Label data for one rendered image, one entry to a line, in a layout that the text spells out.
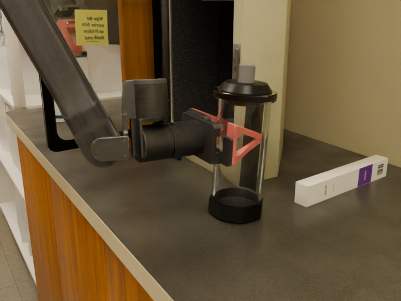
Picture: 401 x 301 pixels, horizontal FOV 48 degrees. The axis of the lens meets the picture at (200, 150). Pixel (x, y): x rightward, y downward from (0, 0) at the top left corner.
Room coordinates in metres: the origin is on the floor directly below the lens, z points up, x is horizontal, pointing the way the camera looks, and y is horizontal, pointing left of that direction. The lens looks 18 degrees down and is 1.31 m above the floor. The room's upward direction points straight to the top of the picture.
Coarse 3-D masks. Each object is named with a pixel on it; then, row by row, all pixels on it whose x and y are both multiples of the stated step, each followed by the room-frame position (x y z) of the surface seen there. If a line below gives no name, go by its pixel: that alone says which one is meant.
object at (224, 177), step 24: (240, 96) 0.71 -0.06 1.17; (264, 96) 0.71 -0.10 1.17; (240, 120) 0.71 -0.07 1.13; (264, 120) 0.72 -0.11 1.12; (216, 144) 0.74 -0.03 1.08; (240, 144) 0.71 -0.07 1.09; (264, 144) 0.73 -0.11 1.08; (216, 168) 0.74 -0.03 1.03; (240, 168) 0.71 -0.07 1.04; (264, 168) 0.74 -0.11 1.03; (216, 192) 0.73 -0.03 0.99; (240, 192) 0.71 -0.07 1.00
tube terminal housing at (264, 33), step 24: (240, 0) 0.88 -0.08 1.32; (264, 0) 0.91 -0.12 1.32; (288, 0) 0.97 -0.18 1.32; (240, 24) 0.88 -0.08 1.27; (264, 24) 0.91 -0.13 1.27; (288, 24) 1.04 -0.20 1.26; (240, 48) 0.88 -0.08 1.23; (264, 48) 0.91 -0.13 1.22; (288, 48) 1.12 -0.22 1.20; (264, 72) 0.91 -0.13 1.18
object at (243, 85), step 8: (240, 64) 0.75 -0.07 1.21; (248, 64) 0.75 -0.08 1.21; (240, 72) 0.75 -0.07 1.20; (248, 72) 0.74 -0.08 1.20; (232, 80) 0.77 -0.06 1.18; (240, 80) 0.75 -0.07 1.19; (248, 80) 0.74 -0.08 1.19; (224, 88) 0.74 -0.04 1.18; (232, 88) 0.72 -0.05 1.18; (240, 88) 0.72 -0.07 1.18; (248, 88) 0.72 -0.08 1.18; (256, 88) 0.72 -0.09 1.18; (264, 88) 0.73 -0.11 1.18
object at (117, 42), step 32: (64, 0) 0.99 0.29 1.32; (96, 0) 1.03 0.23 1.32; (128, 0) 1.08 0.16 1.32; (64, 32) 0.99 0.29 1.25; (96, 32) 1.03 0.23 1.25; (128, 32) 1.08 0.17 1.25; (96, 64) 1.03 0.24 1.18; (128, 64) 1.07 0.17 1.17; (64, 128) 0.97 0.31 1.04; (128, 128) 1.07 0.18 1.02
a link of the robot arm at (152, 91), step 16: (128, 80) 0.66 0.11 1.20; (144, 80) 0.65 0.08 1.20; (160, 80) 0.66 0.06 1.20; (128, 96) 0.65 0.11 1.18; (144, 96) 0.65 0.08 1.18; (160, 96) 0.65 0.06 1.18; (128, 112) 0.65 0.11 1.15; (144, 112) 0.64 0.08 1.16; (160, 112) 0.65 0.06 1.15; (96, 144) 0.61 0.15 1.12; (112, 144) 0.62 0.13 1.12; (128, 144) 0.62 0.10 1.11; (112, 160) 0.61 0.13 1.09
